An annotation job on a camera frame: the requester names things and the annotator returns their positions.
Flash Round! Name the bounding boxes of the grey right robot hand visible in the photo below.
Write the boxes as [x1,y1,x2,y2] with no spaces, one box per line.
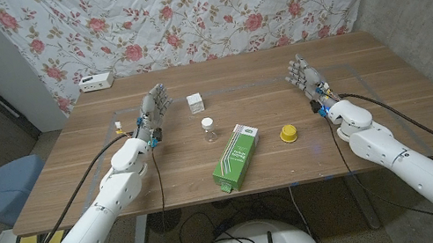
[281,48,342,116]

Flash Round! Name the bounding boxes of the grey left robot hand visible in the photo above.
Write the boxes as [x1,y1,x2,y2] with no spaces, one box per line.
[126,82,180,144]

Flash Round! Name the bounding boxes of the clear medicine bottle white cap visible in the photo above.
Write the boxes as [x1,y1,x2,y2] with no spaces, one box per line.
[199,115,220,144]

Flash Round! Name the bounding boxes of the white cube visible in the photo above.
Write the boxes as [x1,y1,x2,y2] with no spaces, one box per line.
[185,91,206,115]

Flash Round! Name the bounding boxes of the yellow cup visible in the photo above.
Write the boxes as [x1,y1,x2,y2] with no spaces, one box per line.
[277,123,299,145]

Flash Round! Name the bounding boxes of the green straw box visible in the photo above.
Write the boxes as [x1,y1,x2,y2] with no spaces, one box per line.
[204,120,269,196]

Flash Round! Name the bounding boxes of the white power strip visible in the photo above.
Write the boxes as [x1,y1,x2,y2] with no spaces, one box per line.
[77,70,117,94]

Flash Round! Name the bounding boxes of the floral backdrop cloth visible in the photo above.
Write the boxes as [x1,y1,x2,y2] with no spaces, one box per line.
[0,0,396,128]

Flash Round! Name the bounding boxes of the blue padded chair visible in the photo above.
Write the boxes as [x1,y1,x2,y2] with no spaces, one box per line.
[0,152,56,231]

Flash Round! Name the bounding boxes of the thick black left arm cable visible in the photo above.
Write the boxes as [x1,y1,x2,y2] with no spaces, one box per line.
[12,130,151,243]

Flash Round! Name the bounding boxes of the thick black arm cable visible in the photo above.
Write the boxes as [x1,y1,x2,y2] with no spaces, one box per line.
[12,130,151,243]
[338,77,433,195]

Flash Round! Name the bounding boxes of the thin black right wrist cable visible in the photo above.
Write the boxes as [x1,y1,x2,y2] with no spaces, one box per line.
[321,94,433,243]

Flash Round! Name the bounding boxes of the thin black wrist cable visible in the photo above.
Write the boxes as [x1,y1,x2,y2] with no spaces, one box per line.
[147,143,174,243]
[321,94,433,243]

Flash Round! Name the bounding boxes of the thin black left wrist cable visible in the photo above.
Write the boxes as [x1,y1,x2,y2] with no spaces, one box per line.
[147,143,174,243]

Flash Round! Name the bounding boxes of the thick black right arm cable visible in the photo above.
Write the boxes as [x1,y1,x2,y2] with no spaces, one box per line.
[338,77,433,195]

